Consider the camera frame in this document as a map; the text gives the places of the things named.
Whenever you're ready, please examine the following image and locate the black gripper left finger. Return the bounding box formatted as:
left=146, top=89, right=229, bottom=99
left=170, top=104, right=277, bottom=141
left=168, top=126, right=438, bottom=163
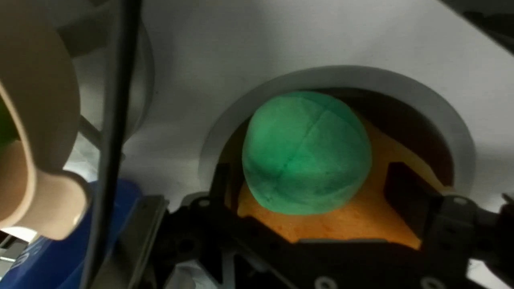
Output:
left=91, top=195, right=166, bottom=289

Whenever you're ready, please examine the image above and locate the white toy kitchen set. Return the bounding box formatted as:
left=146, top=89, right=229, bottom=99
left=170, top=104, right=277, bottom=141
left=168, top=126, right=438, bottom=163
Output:
left=121, top=0, right=514, bottom=208

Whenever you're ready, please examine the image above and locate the green plush pear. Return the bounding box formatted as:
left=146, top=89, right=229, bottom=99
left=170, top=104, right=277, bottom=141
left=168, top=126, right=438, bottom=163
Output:
left=240, top=91, right=372, bottom=215

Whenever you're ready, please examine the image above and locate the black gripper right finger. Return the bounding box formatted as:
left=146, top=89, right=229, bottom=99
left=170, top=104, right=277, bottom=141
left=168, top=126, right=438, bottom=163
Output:
left=383, top=162, right=441, bottom=236

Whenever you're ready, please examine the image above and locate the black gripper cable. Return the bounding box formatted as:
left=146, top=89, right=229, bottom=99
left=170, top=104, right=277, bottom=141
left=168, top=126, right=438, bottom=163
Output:
left=78, top=0, right=144, bottom=289

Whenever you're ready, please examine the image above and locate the beige toy bowl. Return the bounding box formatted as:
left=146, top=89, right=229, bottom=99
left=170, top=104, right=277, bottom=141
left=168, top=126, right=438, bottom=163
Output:
left=0, top=0, right=88, bottom=239

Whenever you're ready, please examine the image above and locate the blue soap bottle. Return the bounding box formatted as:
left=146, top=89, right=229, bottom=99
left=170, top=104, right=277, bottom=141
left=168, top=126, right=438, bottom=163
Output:
left=0, top=179, right=141, bottom=289

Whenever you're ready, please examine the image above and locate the yellow sponge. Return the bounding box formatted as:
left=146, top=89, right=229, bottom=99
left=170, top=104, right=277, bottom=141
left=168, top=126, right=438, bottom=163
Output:
left=237, top=120, right=452, bottom=248

